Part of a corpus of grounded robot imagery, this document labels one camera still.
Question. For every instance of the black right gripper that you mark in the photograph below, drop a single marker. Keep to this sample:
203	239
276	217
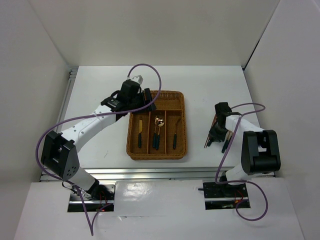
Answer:
218	137

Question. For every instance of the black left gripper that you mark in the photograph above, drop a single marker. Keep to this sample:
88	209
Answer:
148	95

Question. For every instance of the gold spoon green handle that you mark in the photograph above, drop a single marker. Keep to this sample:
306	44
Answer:
156	122
161	122

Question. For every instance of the gold knife green handle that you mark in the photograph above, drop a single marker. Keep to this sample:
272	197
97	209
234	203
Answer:
140	133

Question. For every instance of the gold fork green handle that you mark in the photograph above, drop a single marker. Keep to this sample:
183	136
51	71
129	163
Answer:
174	145

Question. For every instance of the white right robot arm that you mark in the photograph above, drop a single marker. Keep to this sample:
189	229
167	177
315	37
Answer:
259	147

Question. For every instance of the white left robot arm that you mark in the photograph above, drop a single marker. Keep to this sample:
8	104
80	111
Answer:
60	150

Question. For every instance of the brown wicker cutlery tray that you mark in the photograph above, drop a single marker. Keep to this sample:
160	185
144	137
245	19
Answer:
170	105

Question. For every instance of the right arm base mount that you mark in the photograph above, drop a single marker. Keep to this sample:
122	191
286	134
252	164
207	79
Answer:
224	196

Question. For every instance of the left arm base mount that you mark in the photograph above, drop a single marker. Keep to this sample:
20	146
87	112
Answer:
101	198

